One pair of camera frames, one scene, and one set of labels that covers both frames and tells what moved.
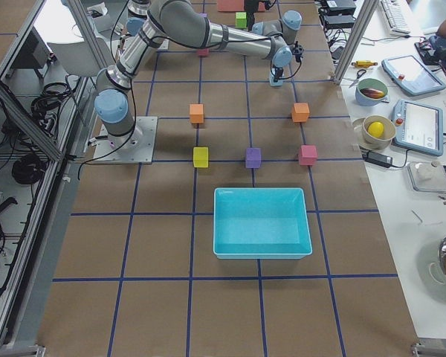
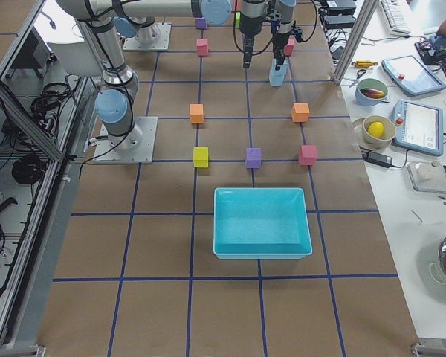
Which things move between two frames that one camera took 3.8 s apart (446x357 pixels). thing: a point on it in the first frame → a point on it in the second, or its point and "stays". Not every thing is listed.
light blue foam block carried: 272,76 stays
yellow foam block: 201,157 stays
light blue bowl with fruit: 370,91 stays
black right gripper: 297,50 → 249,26
